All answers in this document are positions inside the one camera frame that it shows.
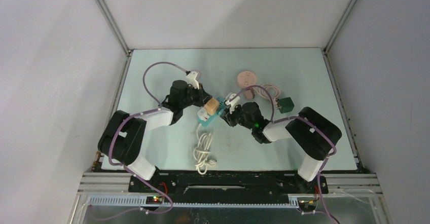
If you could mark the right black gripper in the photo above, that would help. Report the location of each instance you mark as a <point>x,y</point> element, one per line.
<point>229,119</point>

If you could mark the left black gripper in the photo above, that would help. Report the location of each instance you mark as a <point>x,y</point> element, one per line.
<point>202,96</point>

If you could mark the teal plug adapter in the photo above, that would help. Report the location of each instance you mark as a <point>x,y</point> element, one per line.
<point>221,108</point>

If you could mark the teal power strip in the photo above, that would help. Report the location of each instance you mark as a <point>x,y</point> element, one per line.
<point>203,118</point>

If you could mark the beige cube adapter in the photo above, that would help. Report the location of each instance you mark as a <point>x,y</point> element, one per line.
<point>212,106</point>

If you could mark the pink brown plug adapter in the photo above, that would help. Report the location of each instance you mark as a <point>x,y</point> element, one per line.
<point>249,94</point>

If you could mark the pink round power strip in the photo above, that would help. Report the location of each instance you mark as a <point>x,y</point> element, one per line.
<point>246,78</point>

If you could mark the dark green cube socket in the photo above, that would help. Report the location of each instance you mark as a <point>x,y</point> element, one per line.
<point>285,105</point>

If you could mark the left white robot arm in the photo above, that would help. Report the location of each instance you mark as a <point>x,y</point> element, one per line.
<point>123,136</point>

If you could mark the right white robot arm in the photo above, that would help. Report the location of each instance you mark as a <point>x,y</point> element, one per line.
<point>315,134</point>

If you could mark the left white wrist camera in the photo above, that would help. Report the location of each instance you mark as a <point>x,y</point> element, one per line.
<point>192,78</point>

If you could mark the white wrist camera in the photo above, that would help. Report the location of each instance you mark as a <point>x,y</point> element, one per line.
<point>231,101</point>
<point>192,78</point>

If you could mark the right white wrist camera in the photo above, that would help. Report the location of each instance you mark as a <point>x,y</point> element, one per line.
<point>231,101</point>

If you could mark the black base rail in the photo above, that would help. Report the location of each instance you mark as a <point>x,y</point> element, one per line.
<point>235,186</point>

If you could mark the grey cable duct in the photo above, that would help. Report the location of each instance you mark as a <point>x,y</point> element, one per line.
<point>151,201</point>

